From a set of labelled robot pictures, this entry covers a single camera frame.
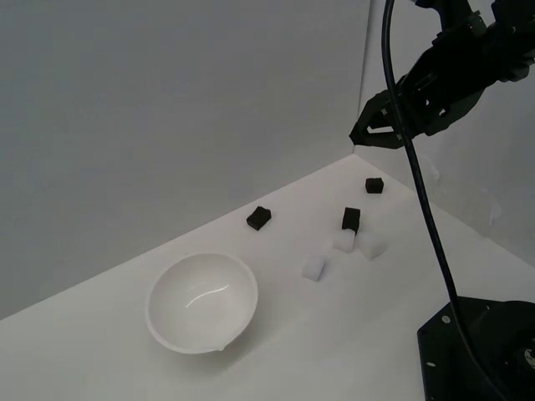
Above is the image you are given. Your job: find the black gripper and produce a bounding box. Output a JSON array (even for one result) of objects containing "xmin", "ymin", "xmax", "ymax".
[{"xmin": 348, "ymin": 23, "xmax": 503, "ymax": 150}]

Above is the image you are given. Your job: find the white foam cube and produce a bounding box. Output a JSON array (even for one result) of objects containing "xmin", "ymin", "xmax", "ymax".
[
  {"xmin": 357, "ymin": 232, "xmax": 386, "ymax": 261},
  {"xmin": 302, "ymin": 254, "xmax": 329, "ymax": 282},
  {"xmin": 332, "ymin": 231, "xmax": 357, "ymax": 253}
]

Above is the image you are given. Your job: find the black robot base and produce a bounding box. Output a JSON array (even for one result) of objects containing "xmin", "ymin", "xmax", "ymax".
[{"xmin": 416, "ymin": 295, "xmax": 535, "ymax": 401}]

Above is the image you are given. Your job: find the white bowl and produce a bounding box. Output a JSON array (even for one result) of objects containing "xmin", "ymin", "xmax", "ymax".
[{"xmin": 145, "ymin": 251, "xmax": 259, "ymax": 355}]

